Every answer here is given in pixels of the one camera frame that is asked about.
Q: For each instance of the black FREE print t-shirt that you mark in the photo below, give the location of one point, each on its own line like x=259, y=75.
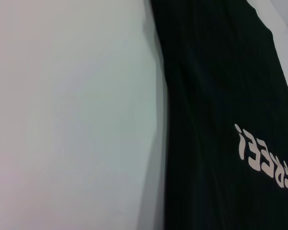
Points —
x=218, y=95

